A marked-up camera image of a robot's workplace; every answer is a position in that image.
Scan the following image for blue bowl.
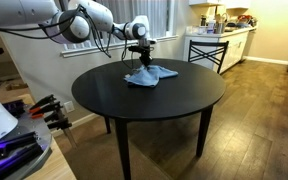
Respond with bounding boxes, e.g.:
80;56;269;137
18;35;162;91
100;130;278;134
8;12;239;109
235;22;251;30

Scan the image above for grey round base plate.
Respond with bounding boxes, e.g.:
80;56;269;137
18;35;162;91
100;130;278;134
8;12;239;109
0;103;54;180

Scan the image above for metal canister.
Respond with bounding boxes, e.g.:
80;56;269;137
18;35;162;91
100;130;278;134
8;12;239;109
215;21;226;35

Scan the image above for black pan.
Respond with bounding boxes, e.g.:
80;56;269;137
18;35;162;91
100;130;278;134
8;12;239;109
224;22;238;33

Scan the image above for black clamp metal bar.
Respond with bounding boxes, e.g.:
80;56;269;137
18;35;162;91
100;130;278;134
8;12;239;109
47;119;79;150

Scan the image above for dark bottle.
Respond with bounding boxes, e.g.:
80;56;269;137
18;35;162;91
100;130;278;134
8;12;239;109
200;14;208;27

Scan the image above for black clamp orange trigger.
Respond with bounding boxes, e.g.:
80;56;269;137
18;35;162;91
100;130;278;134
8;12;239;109
28;101;62;120

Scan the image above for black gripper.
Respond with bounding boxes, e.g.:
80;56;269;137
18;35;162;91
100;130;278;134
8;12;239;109
138;45;154;68

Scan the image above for brown cardboard piece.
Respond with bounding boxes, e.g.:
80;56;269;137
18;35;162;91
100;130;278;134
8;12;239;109
5;81;29;91

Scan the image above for black metal chair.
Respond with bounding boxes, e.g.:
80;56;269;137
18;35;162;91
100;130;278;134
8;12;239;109
187;39;230;75

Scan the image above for white upper kitchen cabinet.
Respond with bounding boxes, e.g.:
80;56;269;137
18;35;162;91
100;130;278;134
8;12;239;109
188;0;252;10

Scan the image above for white window sill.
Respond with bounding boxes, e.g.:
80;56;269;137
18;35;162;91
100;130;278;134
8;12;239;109
61;34;179;58

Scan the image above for white vertical window blinds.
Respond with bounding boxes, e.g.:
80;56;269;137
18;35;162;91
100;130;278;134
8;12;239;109
55;0;172;50

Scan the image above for white wall outlet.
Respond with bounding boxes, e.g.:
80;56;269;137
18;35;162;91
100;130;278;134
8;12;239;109
63;100;75;114

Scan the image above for black mounting rails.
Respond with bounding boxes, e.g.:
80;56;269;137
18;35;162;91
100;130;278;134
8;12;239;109
0;131;45;180

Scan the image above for red kitchen item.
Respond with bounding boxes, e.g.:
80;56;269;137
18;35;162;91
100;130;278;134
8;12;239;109
237;14;253;24

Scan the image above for round black table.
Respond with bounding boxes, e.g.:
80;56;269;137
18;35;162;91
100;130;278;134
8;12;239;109
71;58;227;180

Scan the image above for white kitchen counter cabinet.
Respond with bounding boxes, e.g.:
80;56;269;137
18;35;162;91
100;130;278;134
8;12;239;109
183;26;257;74

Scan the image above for white blue container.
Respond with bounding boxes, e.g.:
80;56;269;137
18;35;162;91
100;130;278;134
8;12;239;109
206;19;217;35

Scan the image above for blue towel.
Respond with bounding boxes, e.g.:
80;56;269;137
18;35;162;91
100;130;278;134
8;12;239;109
123;64;180;89

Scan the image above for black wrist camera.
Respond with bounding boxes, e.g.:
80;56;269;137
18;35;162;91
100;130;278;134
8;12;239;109
127;45;144;54

